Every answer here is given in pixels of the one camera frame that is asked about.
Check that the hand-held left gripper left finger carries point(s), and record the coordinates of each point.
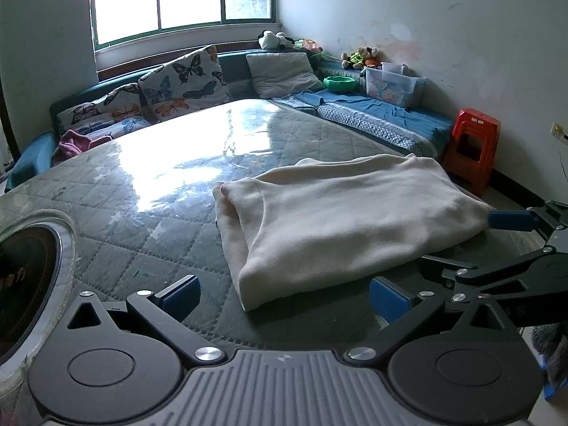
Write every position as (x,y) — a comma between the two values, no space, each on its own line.
(182,295)

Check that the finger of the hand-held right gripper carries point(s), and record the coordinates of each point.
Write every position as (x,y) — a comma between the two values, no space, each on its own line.
(443,268)
(510,220)

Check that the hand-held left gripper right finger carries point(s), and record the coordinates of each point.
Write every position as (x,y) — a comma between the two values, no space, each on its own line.
(390,301)

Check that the cream garment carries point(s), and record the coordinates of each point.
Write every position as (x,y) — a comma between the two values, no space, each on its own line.
(346,213)

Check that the grey fuzzy cloth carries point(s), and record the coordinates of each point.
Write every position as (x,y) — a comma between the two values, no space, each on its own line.
(554,350)

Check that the red plastic stool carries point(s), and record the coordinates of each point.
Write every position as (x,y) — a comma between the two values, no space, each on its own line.
(472,142)

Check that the black round heater plate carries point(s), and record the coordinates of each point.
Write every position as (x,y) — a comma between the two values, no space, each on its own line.
(26,284)

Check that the blue bed sheet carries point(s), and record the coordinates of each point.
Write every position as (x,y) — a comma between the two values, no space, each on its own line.
(377,115)

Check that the clear plastic storage box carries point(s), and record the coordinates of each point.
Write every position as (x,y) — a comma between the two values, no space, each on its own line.
(390,91)

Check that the butterfly print seat cushion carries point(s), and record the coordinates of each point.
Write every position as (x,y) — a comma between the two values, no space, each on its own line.
(120,128)

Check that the pink garment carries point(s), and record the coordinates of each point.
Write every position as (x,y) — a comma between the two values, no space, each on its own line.
(73,144)

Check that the small clear plastic box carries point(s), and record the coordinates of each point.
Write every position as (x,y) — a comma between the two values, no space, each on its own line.
(392,69)

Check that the long butterfly print cushion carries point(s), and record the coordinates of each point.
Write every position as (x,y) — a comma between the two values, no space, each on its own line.
(102,106)

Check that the teal sofa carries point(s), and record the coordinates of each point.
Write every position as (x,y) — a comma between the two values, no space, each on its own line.
(26,155)

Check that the green bowl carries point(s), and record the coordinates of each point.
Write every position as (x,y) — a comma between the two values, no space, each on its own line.
(339,83)

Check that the large butterfly print cushion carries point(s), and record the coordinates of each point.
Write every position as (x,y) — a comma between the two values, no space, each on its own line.
(182,80)

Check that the brown plush bear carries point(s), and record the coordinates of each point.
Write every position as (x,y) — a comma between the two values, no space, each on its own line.
(368,54)

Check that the grey pillow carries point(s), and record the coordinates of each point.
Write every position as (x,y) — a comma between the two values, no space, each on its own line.
(279,73)

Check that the green pink plush toy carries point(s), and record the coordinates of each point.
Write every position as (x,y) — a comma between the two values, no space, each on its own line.
(308,45)

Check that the panda plush toy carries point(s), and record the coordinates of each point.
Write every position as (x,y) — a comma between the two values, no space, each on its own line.
(268,40)

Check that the wall socket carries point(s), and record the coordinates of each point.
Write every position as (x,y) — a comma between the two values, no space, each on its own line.
(557,131)

